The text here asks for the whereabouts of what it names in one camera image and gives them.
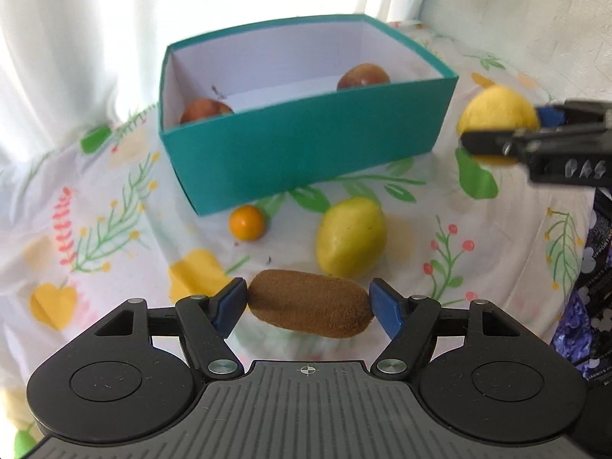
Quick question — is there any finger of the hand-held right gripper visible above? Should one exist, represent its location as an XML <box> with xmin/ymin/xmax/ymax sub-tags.
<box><xmin>535</xmin><ymin>99</ymin><xmax>612</xmax><ymax>129</ymax></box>
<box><xmin>460</xmin><ymin>122</ymin><xmax>612</xmax><ymax>156</ymax></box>

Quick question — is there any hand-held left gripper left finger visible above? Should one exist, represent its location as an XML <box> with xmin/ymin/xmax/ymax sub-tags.
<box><xmin>93</xmin><ymin>277</ymin><xmax>248</xmax><ymax>378</ymax></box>

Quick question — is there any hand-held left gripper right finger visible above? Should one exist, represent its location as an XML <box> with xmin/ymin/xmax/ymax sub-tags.
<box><xmin>368</xmin><ymin>277</ymin><xmax>522</xmax><ymax>381</ymax></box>

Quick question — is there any small orange citrus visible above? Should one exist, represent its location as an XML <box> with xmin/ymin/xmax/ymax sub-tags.
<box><xmin>228</xmin><ymin>205</ymin><xmax>265</xmax><ymax>241</ymax></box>

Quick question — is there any dark red apple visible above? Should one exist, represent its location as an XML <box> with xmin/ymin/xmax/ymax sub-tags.
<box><xmin>179</xmin><ymin>98</ymin><xmax>235</xmax><ymax>125</ymax></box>

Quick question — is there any white curtain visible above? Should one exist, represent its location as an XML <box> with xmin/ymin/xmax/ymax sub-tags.
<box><xmin>0</xmin><ymin>0</ymin><xmax>426</xmax><ymax>163</ymax></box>

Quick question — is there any teal cardboard box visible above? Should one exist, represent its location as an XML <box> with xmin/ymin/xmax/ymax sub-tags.
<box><xmin>158</xmin><ymin>13</ymin><xmax>459</xmax><ymax>217</ymax></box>

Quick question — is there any purple printed packet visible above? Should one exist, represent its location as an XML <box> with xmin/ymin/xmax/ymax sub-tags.
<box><xmin>550</xmin><ymin>186</ymin><xmax>612</xmax><ymax>393</ymax></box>

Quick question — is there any yellow lemon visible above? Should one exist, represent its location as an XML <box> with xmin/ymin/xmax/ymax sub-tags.
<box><xmin>316</xmin><ymin>196</ymin><xmax>387</xmax><ymax>278</ymax></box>

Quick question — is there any fruit printed tablecloth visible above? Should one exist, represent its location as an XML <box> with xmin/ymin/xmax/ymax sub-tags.
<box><xmin>0</xmin><ymin>19</ymin><xmax>598</xmax><ymax>459</ymax></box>

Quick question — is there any brown kiwi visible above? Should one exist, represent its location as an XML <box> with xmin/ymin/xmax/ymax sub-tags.
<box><xmin>247</xmin><ymin>269</ymin><xmax>374</xmax><ymax>338</ymax></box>

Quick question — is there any yellow pear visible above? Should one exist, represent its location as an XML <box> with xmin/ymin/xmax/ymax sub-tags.
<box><xmin>456</xmin><ymin>85</ymin><xmax>543</xmax><ymax>167</ymax></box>

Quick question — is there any light red apple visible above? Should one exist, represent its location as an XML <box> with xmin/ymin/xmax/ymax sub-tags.
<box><xmin>336</xmin><ymin>63</ymin><xmax>392</xmax><ymax>91</ymax></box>

